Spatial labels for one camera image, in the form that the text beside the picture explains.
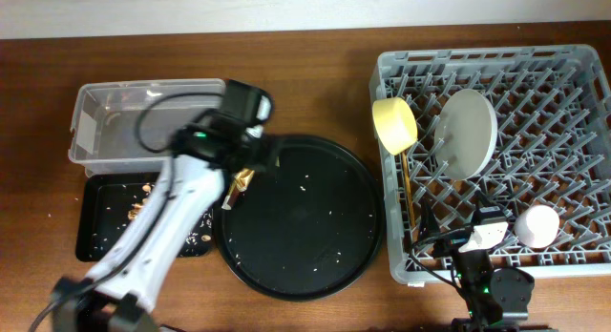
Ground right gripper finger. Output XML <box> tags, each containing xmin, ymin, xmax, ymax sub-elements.
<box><xmin>472</xmin><ymin>191</ymin><xmax>506</xmax><ymax>225</ymax></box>
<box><xmin>418</xmin><ymin>198</ymin><xmax>439</xmax><ymax>241</ymax></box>

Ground gold foil wrapper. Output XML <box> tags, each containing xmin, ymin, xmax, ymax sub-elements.
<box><xmin>221</xmin><ymin>168</ymin><xmax>255</xmax><ymax>211</ymax></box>

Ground pink cup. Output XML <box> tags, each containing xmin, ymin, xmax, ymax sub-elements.
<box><xmin>514</xmin><ymin>204</ymin><xmax>559</xmax><ymax>248</ymax></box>

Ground wooden chopstick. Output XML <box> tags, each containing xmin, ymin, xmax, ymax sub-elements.
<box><xmin>400</xmin><ymin>151</ymin><xmax>416</xmax><ymax>227</ymax></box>
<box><xmin>398</xmin><ymin>156</ymin><xmax>411</xmax><ymax>229</ymax></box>

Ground grey round plate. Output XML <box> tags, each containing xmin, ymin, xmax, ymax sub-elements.
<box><xmin>434</xmin><ymin>89</ymin><xmax>498</xmax><ymax>180</ymax></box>

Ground yellow bowl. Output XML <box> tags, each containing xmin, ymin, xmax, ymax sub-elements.
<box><xmin>372</xmin><ymin>97</ymin><xmax>418</xmax><ymax>156</ymax></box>

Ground food scraps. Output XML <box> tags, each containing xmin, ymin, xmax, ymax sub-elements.
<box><xmin>92</xmin><ymin>183</ymin><xmax>213</xmax><ymax>257</ymax></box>

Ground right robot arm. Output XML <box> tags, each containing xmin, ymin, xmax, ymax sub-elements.
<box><xmin>410</xmin><ymin>192</ymin><xmax>535</xmax><ymax>332</ymax></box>

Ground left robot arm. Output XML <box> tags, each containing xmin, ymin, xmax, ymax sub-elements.
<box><xmin>30</xmin><ymin>109</ymin><xmax>278</xmax><ymax>331</ymax></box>

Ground grey dishwasher rack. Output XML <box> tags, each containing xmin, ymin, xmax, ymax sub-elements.
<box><xmin>369</xmin><ymin>45</ymin><xmax>610</xmax><ymax>286</ymax></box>

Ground round black serving tray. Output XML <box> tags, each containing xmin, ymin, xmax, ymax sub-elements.
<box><xmin>213</xmin><ymin>135</ymin><xmax>385</xmax><ymax>301</ymax></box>

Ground clear plastic storage bin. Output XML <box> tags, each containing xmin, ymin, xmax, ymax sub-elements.
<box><xmin>68</xmin><ymin>78</ymin><xmax>225</xmax><ymax>176</ymax></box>

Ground black rectangular tray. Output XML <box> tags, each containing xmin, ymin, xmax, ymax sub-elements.
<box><xmin>74</xmin><ymin>172</ymin><xmax>215</xmax><ymax>263</ymax></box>

